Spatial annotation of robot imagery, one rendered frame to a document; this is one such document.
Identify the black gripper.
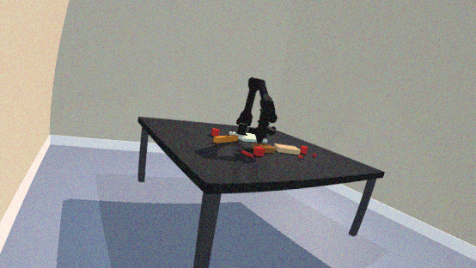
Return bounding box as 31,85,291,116
248,119,270,143

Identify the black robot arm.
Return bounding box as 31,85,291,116
236,77,277,136

